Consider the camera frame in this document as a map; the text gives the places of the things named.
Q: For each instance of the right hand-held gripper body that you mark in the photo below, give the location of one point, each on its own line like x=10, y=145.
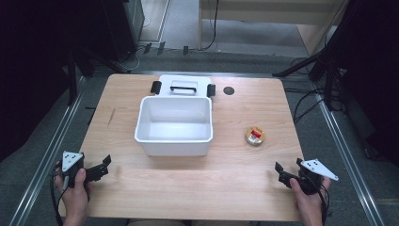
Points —
x=312, y=177

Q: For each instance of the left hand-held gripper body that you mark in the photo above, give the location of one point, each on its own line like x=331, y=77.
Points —
x=72, y=166

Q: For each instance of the round gold tin red label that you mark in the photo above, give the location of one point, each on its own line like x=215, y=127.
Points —
x=254, y=136

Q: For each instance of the white plastic storage box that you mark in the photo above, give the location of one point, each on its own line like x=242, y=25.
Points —
x=174, y=125

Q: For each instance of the person's right hand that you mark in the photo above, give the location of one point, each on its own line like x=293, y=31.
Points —
x=309, y=201

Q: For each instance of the person's left hand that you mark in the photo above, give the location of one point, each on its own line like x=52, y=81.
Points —
x=75, y=197

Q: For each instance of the black stand legs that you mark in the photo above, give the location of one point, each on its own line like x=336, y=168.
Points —
x=329, y=81
x=72, y=75

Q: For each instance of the black round table grommet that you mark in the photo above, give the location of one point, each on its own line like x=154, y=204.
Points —
x=228, y=90

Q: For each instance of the black cabinet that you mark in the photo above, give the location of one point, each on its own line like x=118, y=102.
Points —
x=125, y=28

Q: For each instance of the light wooden furniture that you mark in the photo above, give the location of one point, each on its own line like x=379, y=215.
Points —
x=269, y=12

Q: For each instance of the metal floor rail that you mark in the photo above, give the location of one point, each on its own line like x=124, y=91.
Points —
x=47, y=157
x=348, y=157

